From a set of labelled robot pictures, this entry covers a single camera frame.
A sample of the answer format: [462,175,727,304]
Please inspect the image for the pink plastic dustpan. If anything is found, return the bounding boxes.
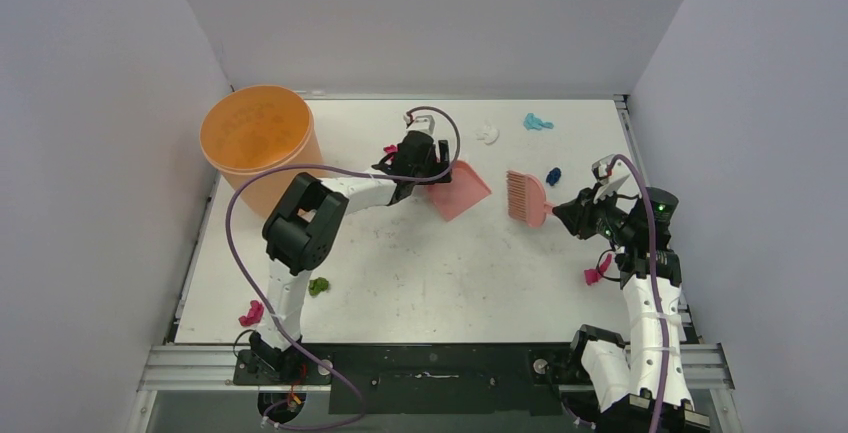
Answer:
[426,160,492,222]

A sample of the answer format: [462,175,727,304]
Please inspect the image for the pink hand brush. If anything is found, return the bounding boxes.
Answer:
[506,170,554,228]

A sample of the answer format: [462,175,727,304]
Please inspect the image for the green paper scrap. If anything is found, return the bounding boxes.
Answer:
[308,277,330,297]

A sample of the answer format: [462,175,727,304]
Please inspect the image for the orange plastic bucket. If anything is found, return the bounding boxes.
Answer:
[199,85,323,189]

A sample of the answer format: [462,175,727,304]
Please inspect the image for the magenta paper scrap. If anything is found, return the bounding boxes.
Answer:
[584,253,611,285]
[238,300,265,328]
[383,145,398,158]

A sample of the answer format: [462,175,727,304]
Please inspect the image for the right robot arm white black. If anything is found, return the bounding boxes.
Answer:
[551,187,711,432]

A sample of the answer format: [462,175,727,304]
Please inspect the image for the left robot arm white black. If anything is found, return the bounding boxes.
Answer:
[235,131,458,384]

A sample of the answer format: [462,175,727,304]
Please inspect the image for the dark blue paper scrap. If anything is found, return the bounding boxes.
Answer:
[545,167,562,187]

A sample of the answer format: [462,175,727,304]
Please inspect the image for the white paper scrap upper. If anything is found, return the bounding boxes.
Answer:
[474,124,500,146]

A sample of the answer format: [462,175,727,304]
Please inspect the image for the teal paper scrap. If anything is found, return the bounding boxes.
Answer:
[523,113,554,131]

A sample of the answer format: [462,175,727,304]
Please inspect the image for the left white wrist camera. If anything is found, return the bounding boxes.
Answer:
[403,112,435,137]

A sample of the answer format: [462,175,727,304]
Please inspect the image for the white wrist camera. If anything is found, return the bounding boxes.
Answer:
[403,112,435,137]
[591,155,631,203]

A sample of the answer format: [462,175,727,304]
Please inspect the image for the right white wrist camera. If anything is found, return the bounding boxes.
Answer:
[591,155,631,203]

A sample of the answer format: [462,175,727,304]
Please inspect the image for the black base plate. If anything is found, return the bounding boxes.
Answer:
[232,343,599,419]

